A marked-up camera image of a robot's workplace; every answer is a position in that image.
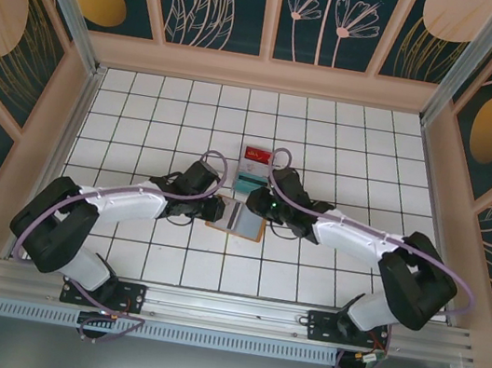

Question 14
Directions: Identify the clear acrylic card stand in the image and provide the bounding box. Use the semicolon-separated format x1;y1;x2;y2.
228;143;277;201

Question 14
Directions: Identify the teal VIP card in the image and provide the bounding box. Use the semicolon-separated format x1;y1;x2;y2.
230;170;262;198

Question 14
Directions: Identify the aluminium front rail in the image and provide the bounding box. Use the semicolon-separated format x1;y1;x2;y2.
0;250;483;368

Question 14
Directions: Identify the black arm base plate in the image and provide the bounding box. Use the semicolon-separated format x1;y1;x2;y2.
303;307;394;356
58;270;149;317

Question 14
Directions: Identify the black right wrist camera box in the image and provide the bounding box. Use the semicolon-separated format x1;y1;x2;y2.
266;164;315;207

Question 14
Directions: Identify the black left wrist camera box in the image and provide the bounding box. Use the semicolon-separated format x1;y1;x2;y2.
176;157;224;201

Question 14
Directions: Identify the grey slotted cable duct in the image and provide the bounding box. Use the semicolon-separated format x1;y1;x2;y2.
0;295;342;368

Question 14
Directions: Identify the dark red VIP card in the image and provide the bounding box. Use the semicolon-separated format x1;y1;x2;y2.
241;145;275;166

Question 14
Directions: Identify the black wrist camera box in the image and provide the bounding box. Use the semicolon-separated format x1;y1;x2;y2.
266;164;315;207
176;157;224;201

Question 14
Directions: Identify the purple cable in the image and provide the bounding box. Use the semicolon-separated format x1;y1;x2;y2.
236;145;492;368
0;119;233;361

